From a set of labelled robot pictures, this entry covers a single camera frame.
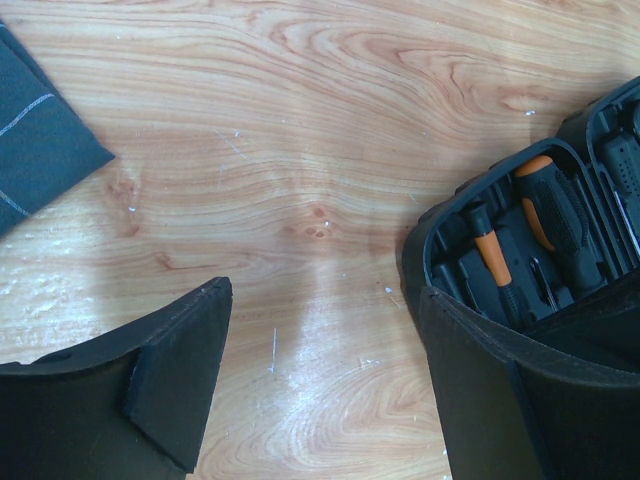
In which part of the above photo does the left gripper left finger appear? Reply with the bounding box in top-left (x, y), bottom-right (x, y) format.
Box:
top-left (1, 277), bottom-right (233, 479)

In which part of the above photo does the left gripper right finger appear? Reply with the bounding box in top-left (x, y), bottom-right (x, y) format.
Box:
top-left (419, 273), bottom-right (639, 479)

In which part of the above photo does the black plastic tool case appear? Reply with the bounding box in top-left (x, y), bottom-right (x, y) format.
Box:
top-left (402, 80), bottom-right (639, 327)

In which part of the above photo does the silver metal file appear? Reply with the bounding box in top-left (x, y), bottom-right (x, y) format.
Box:
top-left (613, 190), bottom-right (640, 258)

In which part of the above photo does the black-handled screwdriver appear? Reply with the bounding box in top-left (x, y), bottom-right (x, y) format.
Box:
top-left (513, 155), bottom-right (605, 299)

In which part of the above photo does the orange-black precision screwdriver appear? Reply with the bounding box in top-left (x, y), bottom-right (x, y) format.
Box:
top-left (462, 201), bottom-right (523, 330)

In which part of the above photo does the orange-handled screwdriver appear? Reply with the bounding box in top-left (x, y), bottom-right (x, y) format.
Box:
top-left (529, 256), bottom-right (559, 312)

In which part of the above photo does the grey checked cloth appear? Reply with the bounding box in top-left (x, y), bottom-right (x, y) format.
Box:
top-left (1, 24), bottom-right (115, 235)

